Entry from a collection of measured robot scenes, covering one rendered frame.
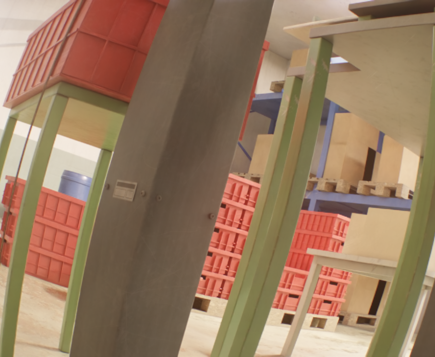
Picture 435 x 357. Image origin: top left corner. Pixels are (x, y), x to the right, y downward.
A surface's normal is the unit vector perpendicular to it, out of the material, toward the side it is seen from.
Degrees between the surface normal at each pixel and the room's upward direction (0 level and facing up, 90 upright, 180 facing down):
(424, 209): 90
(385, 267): 90
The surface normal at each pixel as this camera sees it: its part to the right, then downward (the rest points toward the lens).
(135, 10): 0.53, 0.06
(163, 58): -0.71, -0.26
